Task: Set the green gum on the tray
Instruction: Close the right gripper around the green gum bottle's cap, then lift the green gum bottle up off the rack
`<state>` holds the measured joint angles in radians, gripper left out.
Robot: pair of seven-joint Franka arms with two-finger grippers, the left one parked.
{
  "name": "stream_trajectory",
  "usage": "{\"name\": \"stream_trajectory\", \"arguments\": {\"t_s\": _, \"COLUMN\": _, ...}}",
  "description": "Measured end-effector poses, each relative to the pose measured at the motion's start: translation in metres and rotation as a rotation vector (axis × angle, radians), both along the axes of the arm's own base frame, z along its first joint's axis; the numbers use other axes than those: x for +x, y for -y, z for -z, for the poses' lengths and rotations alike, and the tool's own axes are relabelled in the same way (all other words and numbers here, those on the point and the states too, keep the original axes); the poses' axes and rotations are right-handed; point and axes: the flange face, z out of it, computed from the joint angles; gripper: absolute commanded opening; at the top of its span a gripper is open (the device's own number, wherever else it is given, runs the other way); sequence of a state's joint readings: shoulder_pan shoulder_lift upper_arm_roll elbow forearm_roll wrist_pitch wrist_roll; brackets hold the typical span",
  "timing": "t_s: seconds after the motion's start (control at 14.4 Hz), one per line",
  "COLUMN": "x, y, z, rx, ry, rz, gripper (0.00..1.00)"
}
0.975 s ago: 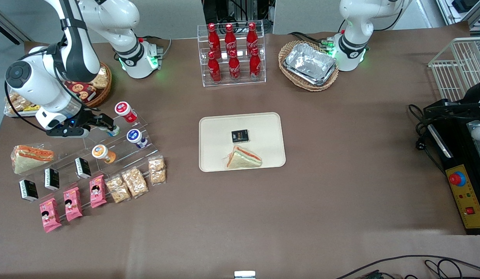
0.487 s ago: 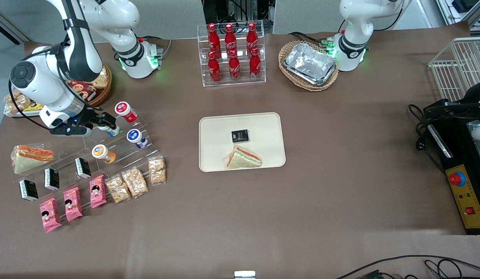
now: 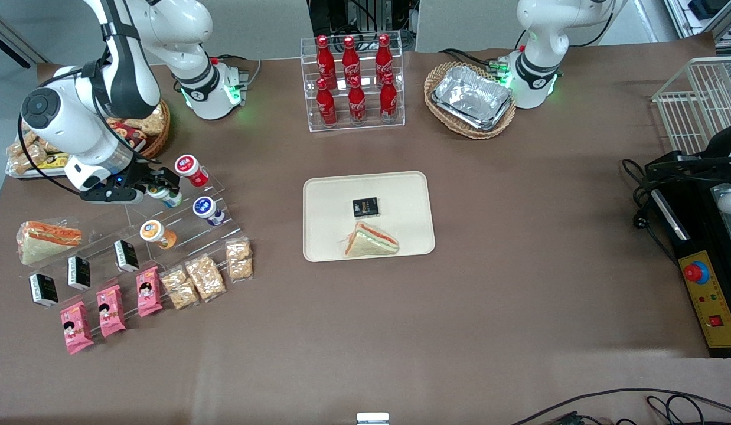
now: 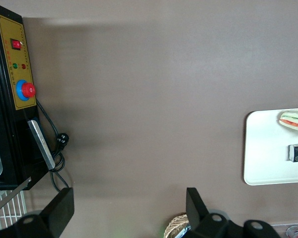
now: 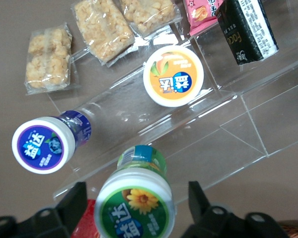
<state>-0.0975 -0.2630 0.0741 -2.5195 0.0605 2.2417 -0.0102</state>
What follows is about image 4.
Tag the red cola bottle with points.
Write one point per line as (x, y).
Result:
(295, 231)

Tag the wrapped triangle sandwich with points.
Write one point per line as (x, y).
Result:
(293, 121)

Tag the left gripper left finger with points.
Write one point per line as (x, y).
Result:
(60, 208)

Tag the clear acrylic bottle rack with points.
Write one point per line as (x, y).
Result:
(278, 226)

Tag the cream plastic tray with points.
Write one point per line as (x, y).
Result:
(263, 148)

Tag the black sealing machine yellow panel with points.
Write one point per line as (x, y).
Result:
(5, 124)

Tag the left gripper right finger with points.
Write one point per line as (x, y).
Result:
(195, 208)

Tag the oval wicker basket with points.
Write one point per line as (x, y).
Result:
(175, 223)

